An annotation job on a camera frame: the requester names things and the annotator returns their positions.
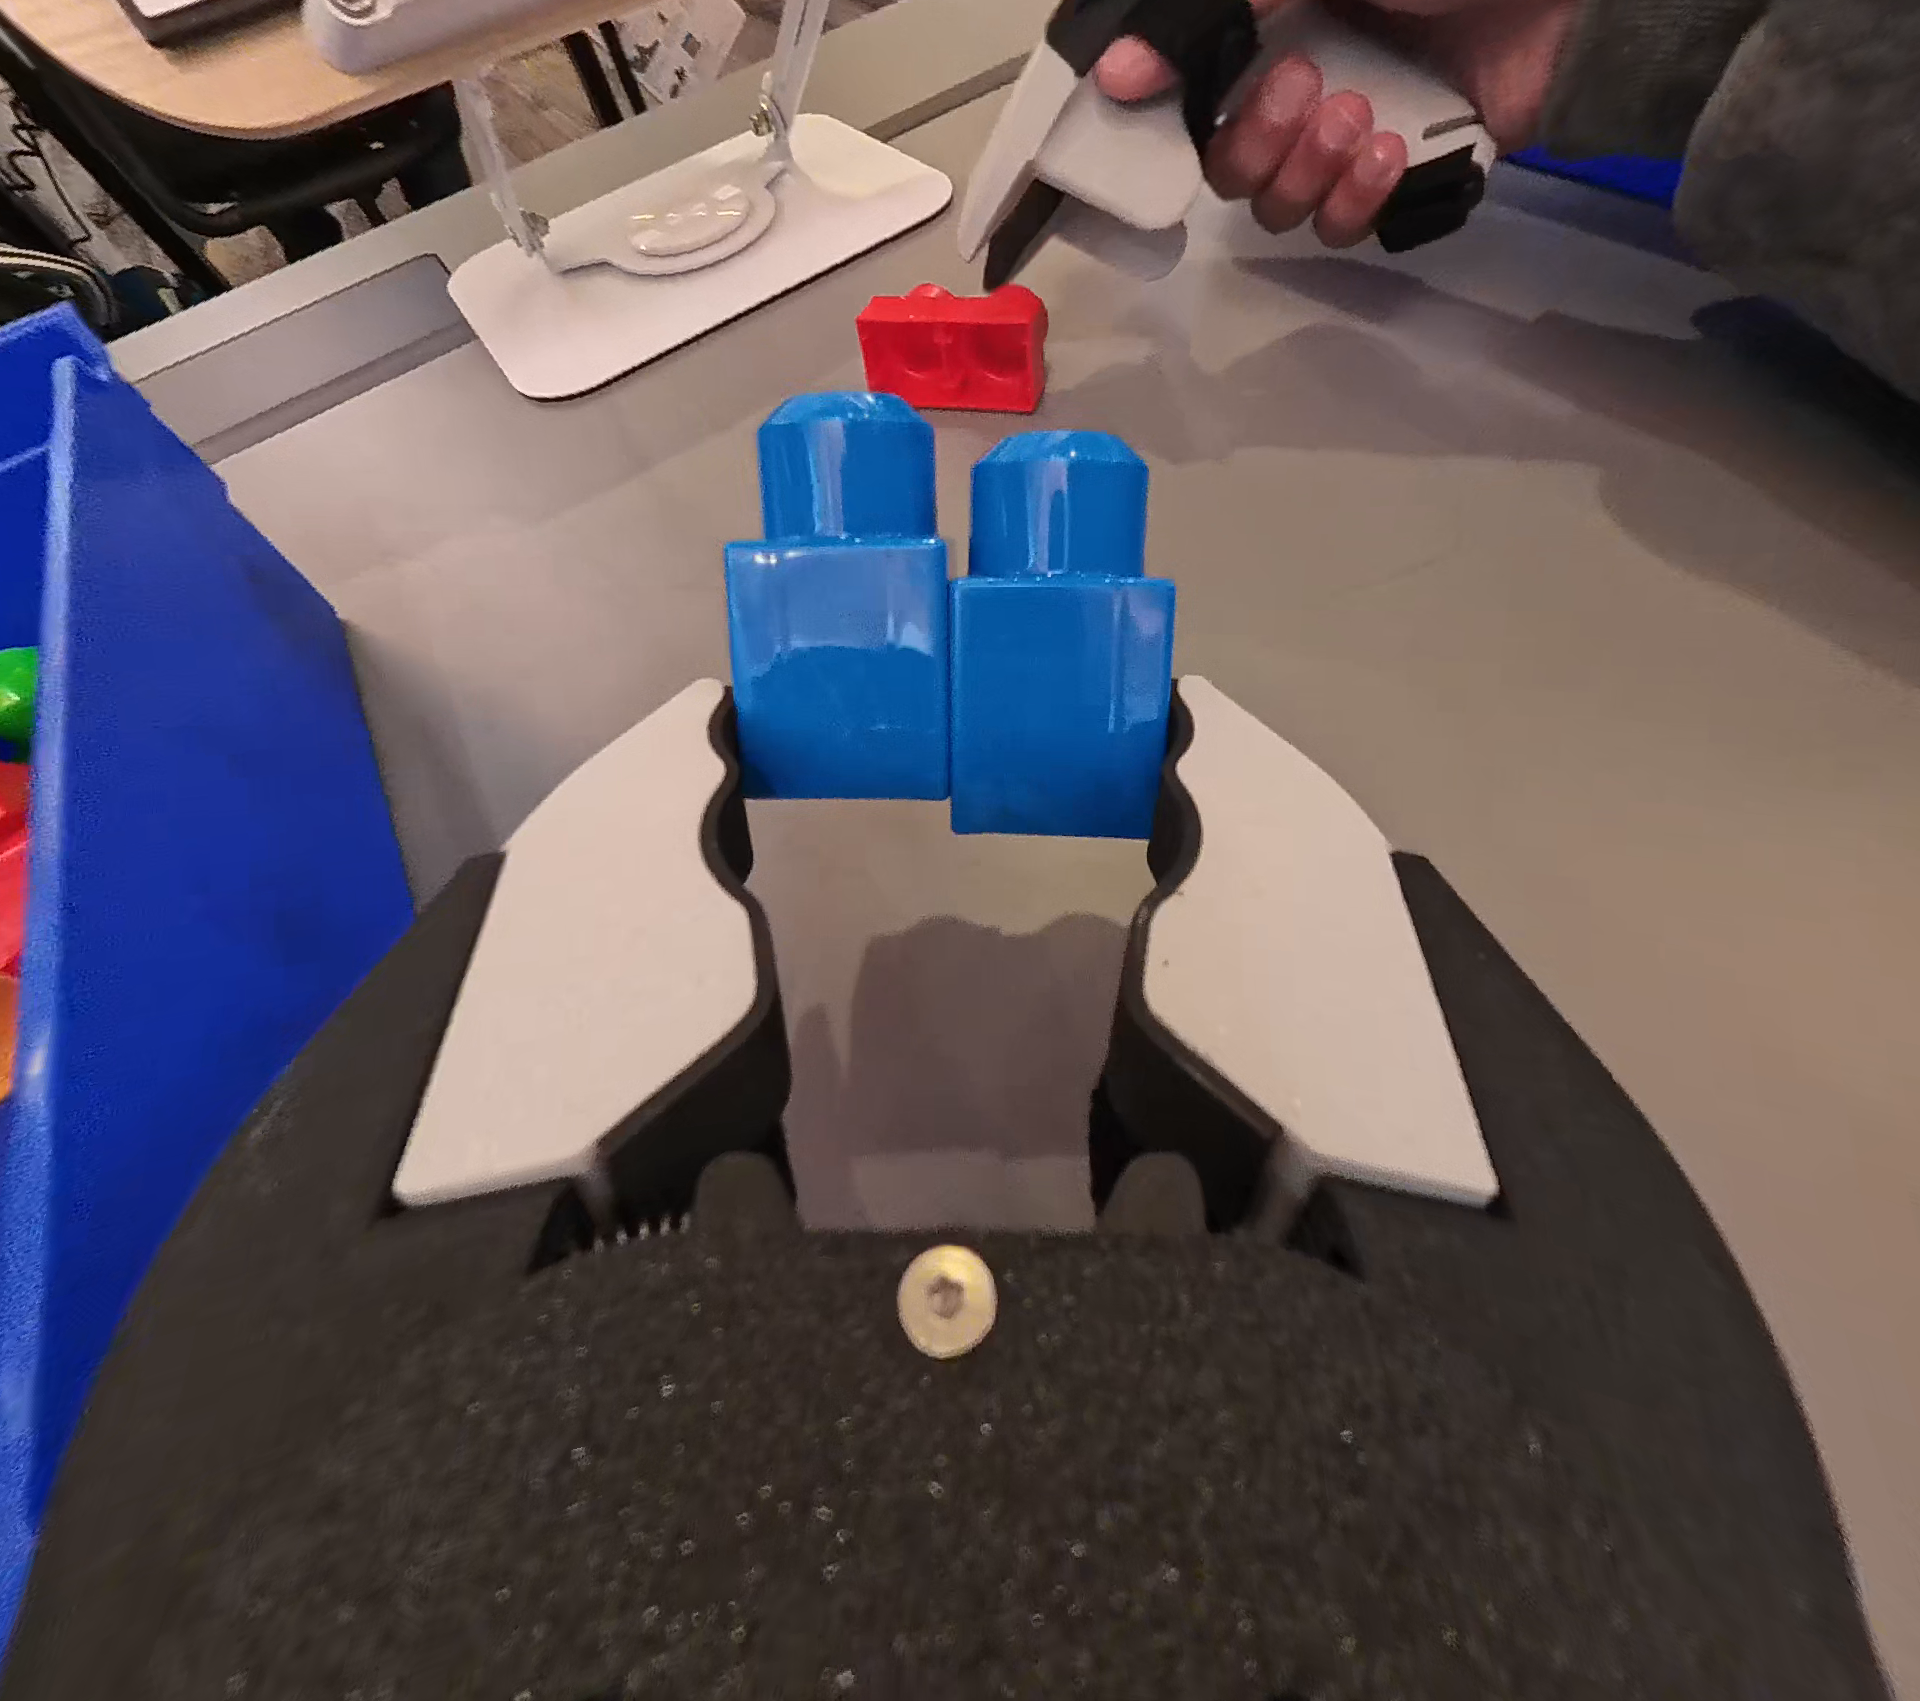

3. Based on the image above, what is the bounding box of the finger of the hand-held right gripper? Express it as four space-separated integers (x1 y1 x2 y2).
1033 80 1211 284
954 37 1082 291

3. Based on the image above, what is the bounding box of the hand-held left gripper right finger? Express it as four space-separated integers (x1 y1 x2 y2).
1092 674 1503 1233

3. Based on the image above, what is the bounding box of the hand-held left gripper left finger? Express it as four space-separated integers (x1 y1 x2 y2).
390 676 792 1233

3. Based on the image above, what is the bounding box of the red two-stud block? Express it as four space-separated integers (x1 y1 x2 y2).
856 282 1050 412

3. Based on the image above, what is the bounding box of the blue one-stud block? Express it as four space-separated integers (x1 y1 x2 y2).
723 389 954 802
948 429 1176 837

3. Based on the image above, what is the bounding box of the person's right forearm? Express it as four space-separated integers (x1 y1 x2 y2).
1529 0 1920 400

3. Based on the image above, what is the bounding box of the white wooden document stand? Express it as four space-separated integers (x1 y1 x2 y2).
0 0 1060 400

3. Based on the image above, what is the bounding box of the red toy block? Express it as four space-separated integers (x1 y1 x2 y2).
0 762 35 975

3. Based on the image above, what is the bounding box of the black chair frame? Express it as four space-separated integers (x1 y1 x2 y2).
0 20 467 301

